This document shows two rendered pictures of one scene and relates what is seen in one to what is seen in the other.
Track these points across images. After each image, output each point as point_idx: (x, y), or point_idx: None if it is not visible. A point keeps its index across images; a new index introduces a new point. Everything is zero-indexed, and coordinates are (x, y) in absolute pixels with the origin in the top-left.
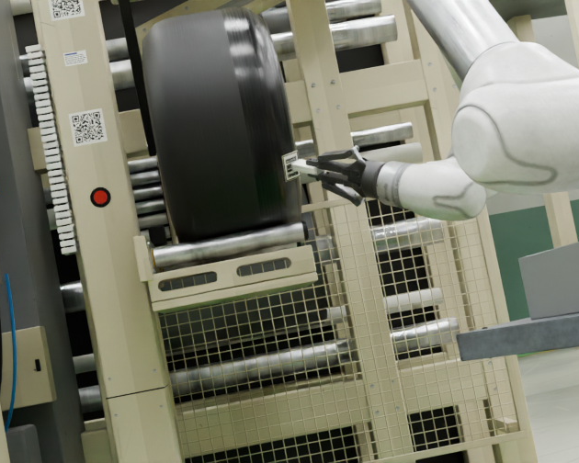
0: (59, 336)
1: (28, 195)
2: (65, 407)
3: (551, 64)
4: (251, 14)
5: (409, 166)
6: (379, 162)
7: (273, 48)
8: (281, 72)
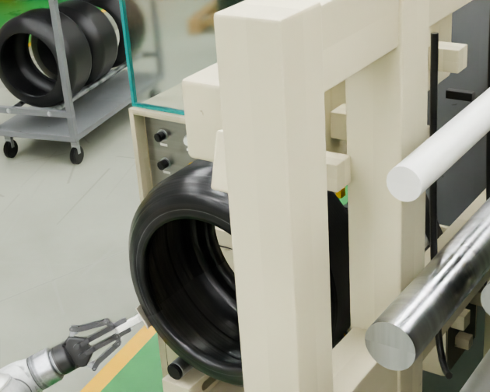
0: (480, 340)
1: (451, 213)
2: (444, 383)
3: None
4: (158, 188)
5: (26, 358)
6: (56, 346)
7: (135, 225)
8: (142, 248)
